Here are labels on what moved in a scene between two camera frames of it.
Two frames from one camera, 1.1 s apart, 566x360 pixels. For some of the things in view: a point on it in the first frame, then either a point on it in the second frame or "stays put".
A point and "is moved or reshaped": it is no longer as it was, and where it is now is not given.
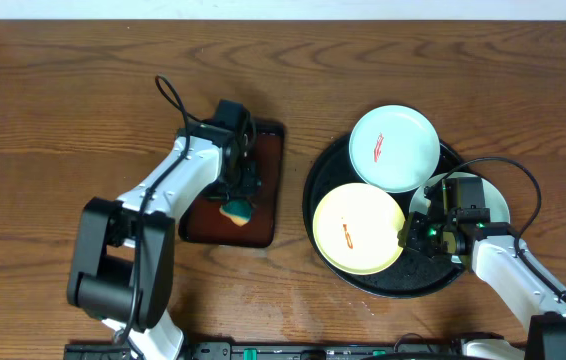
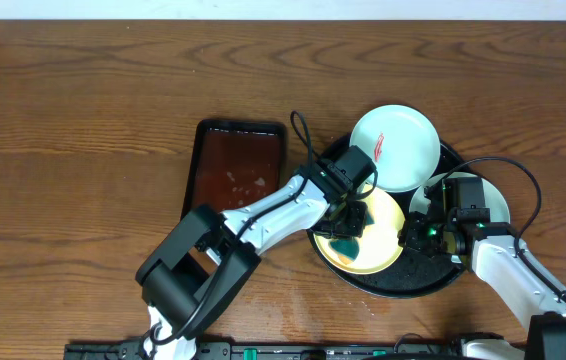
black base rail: x=231 y=351 stays put
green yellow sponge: x=238 y=210 is moved or reshaped
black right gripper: x=410 y=236 stays put
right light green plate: x=493 y=199 stays put
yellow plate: x=356 y=229 stays put
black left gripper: x=252 y=174 to x=361 y=224
